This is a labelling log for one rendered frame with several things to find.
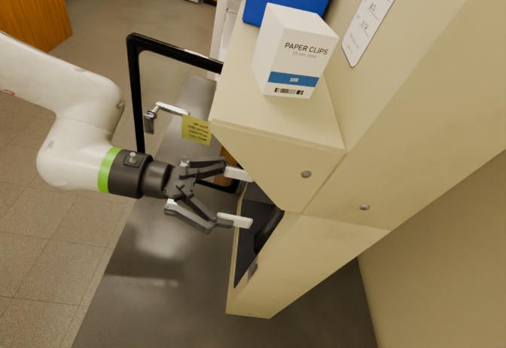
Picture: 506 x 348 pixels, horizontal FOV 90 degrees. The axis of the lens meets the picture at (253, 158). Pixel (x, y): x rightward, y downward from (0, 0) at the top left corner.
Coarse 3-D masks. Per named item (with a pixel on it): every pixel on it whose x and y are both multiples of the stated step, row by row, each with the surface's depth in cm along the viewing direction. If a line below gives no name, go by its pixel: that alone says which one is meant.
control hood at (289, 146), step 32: (256, 32) 33; (224, 64) 26; (224, 96) 21; (256, 96) 23; (320, 96) 26; (224, 128) 19; (256, 128) 20; (288, 128) 21; (320, 128) 22; (256, 160) 22; (288, 160) 22; (320, 160) 21; (288, 192) 25
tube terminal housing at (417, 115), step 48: (336, 0) 31; (432, 0) 15; (480, 0) 13; (336, 48) 28; (384, 48) 19; (432, 48) 14; (480, 48) 14; (336, 96) 25; (384, 96) 17; (432, 96) 17; (480, 96) 16; (384, 144) 20; (432, 144) 19; (480, 144) 19; (336, 192) 24; (384, 192) 24; (432, 192) 24; (288, 240) 32; (336, 240) 31; (240, 288) 50; (288, 288) 45
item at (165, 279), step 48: (192, 192) 81; (144, 240) 67; (192, 240) 71; (96, 288) 58; (144, 288) 60; (192, 288) 63; (336, 288) 72; (96, 336) 52; (144, 336) 54; (192, 336) 56; (240, 336) 59; (288, 336) 61; (336, 336) 64
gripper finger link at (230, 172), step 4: (228, 168) 57; (232, 168) 57; (224, 172) 58; (228, 172) 58; (232, 172) 58; (236, 172) 58; (240, 172) 57; (244, 172) 57; (228, 176) 59; (232, 176) 59; (236, 176) 58; (240, 176) 58; (244, 176) 58; (248, 176) 58; (244, 180) 59; (248, 180) 59; (252, 180) 59
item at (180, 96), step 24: (144, 72) 54; (168, 72) 53; (192, 72) 52; (144, 96) 58; (168, 96) 57; (192, 96) 56; (168, 120) 62; (192, 120) 61; (168, 144) 68; (192, 144) 66; (216, 144) 65; (192, 168) 73
